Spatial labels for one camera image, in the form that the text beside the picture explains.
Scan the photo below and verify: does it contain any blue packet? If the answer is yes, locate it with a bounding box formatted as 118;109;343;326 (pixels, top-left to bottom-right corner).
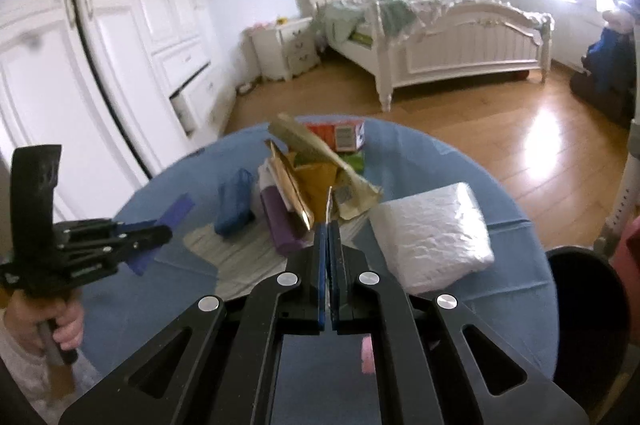
214;167;256;237

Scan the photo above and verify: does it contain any pink packet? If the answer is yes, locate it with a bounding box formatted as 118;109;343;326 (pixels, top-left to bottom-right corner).
360;334;377;375

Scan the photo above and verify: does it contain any white nightstand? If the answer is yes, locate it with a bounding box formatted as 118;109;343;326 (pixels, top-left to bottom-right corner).
247;17;321;82

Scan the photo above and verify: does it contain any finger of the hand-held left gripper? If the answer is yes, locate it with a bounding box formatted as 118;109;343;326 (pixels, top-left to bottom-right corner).
112;226;174;258

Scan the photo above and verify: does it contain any green blanket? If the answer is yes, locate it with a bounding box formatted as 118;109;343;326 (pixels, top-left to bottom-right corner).
320;0;426;48

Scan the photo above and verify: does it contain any green packet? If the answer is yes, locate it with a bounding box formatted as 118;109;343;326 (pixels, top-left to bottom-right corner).
340;150;366;173

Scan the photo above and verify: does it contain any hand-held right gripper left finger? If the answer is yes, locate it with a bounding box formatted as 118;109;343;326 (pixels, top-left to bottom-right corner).
59;225;330;425

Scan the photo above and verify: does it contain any dark bag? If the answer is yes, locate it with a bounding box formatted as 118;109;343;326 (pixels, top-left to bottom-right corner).
570;70;636;126

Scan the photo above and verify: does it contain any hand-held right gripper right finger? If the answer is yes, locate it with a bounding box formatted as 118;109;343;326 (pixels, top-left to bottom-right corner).
331;226;588;425

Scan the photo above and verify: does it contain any pink and grey desk chair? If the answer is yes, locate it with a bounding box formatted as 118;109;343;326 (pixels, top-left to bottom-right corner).
592;115;640;301

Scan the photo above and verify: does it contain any person's left forearm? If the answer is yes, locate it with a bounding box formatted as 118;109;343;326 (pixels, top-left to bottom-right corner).
0;305;98;423

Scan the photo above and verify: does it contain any black trash bin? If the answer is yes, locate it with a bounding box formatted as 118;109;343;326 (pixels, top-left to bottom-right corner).
545;246;632;416

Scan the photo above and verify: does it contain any blue clothes pile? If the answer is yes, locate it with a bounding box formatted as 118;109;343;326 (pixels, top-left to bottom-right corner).
585;0;640;96

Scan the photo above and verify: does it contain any white bed frame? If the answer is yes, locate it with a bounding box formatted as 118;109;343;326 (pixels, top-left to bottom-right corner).
302;0;556;113

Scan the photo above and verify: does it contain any white wardrobe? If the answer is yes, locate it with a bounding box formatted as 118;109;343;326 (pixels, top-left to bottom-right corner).
0;0;226;226

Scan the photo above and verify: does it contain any blue tablecloth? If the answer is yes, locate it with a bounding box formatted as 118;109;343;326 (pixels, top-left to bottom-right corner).
75;117;560;386

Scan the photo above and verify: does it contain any olive beige wrapper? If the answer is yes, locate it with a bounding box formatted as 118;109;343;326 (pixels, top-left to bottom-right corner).
268;114;385;226

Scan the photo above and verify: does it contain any blue tape strip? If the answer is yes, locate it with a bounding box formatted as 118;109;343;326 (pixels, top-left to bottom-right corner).
122;194;197;277

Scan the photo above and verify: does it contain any purple packet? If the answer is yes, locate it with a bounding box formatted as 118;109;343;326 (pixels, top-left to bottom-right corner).
260;185;308;255

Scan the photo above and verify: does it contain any red orange box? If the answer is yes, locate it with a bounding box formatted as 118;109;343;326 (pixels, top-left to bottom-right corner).
305;119;366;153

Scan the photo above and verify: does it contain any gold foil wrapper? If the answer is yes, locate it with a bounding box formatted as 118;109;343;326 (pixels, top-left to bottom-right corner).
264;141;317;228

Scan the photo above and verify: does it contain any person's left hand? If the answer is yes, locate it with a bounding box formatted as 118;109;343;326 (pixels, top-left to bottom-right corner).
50;299;87;353

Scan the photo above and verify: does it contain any white padded packet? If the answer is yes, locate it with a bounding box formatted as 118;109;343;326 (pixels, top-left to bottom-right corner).
369;182;496;296

